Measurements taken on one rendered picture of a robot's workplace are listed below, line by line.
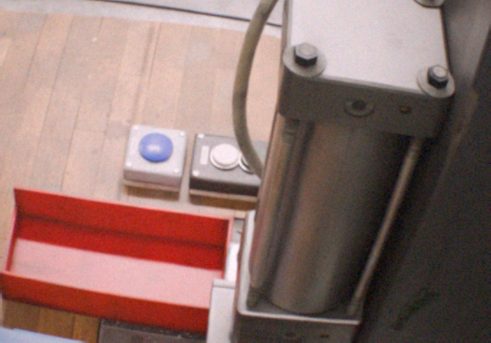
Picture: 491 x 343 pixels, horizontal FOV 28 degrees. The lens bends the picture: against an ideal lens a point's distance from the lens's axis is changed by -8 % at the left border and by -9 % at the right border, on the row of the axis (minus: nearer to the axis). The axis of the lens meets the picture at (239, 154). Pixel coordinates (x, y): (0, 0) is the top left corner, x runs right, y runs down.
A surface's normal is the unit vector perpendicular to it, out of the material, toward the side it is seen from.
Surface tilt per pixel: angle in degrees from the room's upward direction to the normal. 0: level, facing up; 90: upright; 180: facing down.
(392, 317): 90
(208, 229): 90
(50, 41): 0
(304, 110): 90
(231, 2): 0
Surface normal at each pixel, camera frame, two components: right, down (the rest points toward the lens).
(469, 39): -0.99, -0.13
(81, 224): -0.08, 0.78
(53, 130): 0.11, -0.62
